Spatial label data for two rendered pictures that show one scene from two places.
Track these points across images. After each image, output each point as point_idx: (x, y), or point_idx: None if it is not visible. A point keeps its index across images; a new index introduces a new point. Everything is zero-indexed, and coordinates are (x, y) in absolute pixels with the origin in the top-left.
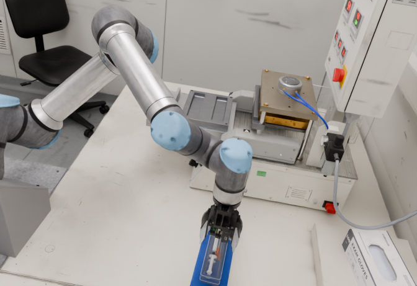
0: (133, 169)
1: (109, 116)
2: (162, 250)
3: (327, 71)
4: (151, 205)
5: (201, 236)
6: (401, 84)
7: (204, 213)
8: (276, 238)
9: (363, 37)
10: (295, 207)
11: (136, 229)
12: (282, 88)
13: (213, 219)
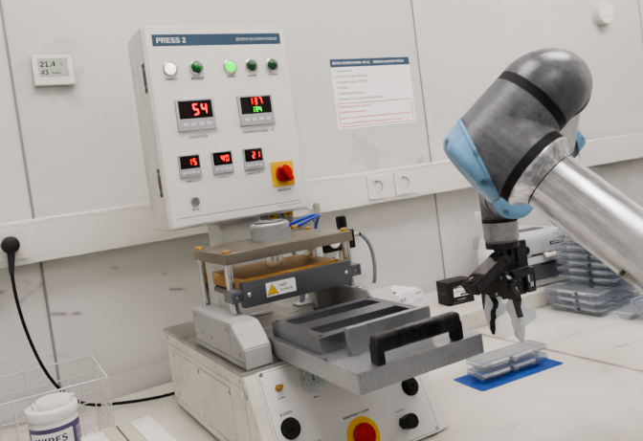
0: None
1: None
2: (567, 387)
3: (203, 220)
4: (541, 426)
5: (527, 319)
6: (133, 238)
7: (516, 294)
8: None
9: (294, 110)
10: None
11: (591, 409)
12: (288, 229)
13: (522, 268)
